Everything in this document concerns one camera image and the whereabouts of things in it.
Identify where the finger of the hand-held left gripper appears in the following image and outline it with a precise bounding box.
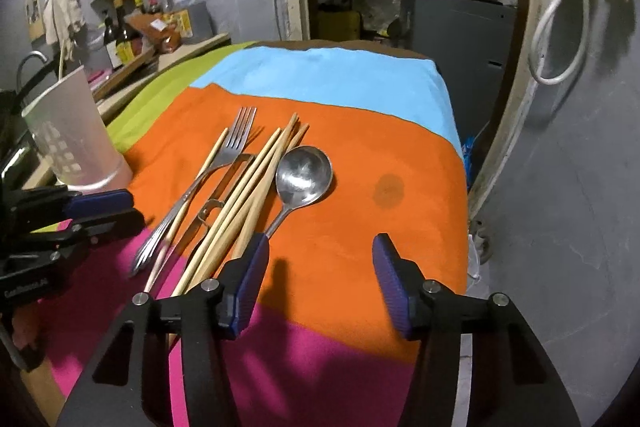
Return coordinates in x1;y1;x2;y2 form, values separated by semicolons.
10;207;147;268
15;188;134;228

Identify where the metal peeler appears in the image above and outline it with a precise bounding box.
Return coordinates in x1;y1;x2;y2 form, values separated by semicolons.
165;152;256;268

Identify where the wooden cutting board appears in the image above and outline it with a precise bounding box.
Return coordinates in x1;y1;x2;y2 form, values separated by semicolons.
92;33;232;102

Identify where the large dark sauce bottle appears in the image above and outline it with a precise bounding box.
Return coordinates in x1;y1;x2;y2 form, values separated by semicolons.
115;0;144;64

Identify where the metal spoon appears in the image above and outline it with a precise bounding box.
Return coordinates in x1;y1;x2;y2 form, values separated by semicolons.
264;146;334;240

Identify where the yellow container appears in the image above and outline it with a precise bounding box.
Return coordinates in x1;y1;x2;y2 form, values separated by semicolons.
317;9;362;42

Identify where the metal faucet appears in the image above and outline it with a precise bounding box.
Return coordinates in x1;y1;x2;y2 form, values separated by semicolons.
16;51;52;90

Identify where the grey plastic container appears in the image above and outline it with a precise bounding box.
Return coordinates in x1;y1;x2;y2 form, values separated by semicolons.
187;2;216;42

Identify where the white hose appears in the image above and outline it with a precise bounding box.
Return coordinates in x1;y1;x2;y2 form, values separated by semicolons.
529;0;592;86

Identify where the small dark sauce bottle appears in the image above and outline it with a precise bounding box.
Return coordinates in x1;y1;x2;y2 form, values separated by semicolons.
102;14;123;70

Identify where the metal fork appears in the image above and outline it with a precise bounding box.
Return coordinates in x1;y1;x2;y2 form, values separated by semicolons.
131;107;257;275

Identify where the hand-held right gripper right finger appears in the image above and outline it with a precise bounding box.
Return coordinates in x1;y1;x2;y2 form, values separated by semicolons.
371;233;583;427

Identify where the hanging cream cloth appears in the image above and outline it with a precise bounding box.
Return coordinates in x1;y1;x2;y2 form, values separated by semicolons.
45;0;84;48

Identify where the grey cabinet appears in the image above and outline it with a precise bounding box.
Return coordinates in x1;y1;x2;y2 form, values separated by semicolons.
410;0;519;142

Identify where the yellow printed box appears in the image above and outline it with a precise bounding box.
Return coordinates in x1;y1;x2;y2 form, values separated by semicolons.
162;9;194;40

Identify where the multicolour striped cloth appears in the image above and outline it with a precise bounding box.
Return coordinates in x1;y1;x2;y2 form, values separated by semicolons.
30;41;471;427

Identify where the white plastic utensil holder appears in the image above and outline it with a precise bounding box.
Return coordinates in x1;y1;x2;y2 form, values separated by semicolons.
21;66;133;194

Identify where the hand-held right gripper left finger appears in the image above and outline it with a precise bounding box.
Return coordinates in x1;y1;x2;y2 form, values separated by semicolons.
55;232;271;427

